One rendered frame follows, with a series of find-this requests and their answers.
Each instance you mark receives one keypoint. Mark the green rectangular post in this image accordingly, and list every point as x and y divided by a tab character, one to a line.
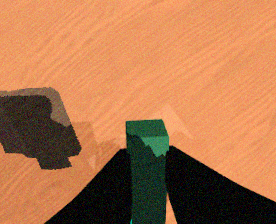
147	141

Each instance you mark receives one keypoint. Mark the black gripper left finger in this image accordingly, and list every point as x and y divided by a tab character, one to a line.
107	199

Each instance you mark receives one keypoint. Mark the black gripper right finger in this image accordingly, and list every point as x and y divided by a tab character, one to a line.
200	195

